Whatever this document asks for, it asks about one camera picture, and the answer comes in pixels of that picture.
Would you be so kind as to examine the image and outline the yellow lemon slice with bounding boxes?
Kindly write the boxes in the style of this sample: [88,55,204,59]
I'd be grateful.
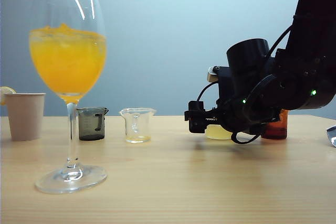
[0,86,17,106]

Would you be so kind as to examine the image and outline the wine glass with orange juice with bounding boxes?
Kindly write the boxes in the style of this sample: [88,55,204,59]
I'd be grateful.
[28,0,108,195]

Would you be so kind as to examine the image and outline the beige paper cup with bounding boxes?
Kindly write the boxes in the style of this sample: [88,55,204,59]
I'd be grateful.
[3,92,46,142]

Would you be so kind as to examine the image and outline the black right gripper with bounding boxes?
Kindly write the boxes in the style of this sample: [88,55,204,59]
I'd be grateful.
[184,65,266,134]

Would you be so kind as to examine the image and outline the silver metal scoop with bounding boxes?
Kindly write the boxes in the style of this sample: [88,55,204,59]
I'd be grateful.
[326,125,336,148]

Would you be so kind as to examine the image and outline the clear glass measuring cup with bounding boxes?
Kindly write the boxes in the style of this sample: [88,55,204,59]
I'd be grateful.
[118,107,158,144]

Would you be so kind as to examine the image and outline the thin black camera cable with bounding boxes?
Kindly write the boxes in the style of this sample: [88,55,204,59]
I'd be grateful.
[196,81,219,103]

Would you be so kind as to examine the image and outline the smoky grey measuring cup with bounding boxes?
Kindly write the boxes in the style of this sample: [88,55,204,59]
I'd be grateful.
[76,106,109,141]

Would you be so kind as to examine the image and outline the black looped gripper cable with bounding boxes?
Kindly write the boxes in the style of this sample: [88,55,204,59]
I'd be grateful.
[230,129,264,145]

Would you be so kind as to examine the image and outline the clear measuring cup wooden handle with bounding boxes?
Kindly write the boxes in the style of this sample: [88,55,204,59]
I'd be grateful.
[205,125,233,141]

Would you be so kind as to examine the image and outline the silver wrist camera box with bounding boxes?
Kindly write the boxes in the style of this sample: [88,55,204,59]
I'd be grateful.
[207,66,219,83]

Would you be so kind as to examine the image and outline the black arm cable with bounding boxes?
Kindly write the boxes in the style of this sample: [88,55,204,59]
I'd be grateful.
[267,26,292,57]

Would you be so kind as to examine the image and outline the amber measuring cup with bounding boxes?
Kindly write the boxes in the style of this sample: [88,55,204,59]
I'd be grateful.
[261,108,289,140]

